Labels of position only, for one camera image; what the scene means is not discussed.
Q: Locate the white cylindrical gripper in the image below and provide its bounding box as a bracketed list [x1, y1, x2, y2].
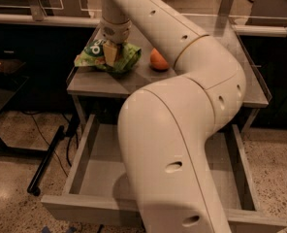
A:
[100, 0, 131, 67]

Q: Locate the green rice chip bag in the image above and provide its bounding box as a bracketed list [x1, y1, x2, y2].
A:
[75, 39, 142, 74]

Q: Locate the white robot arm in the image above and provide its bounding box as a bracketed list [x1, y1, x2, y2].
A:
[103, 0, 246, 233]

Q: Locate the grey counter cabinet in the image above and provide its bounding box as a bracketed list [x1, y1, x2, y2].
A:
[67, 14, 271, 132]

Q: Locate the grey open top drawer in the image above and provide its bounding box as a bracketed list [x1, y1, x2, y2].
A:
[42, 116, 287, 233]

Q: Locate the orange fruit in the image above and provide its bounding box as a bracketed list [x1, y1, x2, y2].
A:
[150, 49, 169, 71]

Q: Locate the dark side table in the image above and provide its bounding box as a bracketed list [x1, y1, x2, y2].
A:
[0, 59, 47, 158]

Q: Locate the metal railing bar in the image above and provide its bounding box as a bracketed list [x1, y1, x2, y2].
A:
[0, 14, 100, 28]

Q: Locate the black metal floor bar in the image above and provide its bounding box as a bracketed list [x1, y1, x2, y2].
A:
[27, 126, 64, 196]

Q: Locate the black floor cable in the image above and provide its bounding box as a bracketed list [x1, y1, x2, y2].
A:
[20, 110, 80, 178]

